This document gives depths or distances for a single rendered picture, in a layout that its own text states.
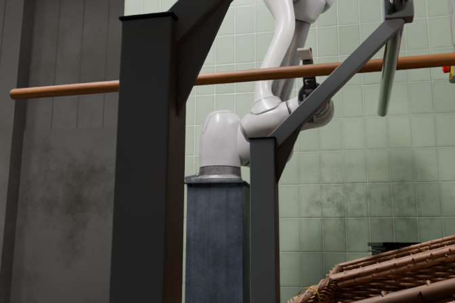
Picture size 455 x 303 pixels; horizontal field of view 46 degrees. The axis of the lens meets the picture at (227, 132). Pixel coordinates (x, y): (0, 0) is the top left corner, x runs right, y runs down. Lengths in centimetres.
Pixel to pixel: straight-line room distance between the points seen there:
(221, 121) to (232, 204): 31
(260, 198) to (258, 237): 6
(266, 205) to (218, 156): 109
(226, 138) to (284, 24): 45
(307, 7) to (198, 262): 98
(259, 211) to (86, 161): 318
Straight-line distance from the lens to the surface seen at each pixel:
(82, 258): 392
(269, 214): 84
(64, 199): 400
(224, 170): 192
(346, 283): 91
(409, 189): 247
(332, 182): 246
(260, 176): 85
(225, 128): 194
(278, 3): 186
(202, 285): 189
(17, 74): 422
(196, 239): 189
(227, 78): 133
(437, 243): 151
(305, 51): 137
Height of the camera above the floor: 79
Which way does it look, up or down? 12 degrees up
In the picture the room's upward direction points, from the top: straight up
